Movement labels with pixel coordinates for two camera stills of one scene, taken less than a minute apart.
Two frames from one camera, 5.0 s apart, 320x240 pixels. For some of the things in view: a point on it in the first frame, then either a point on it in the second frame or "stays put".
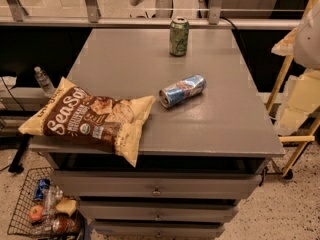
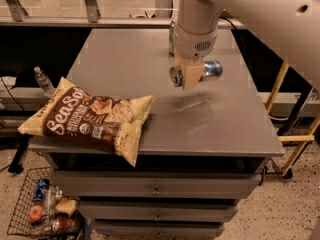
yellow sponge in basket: (66, 205) stays put
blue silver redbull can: (182, 90) to (212, 70)
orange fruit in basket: (36, 213) stays put
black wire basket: (20, 221) stays put
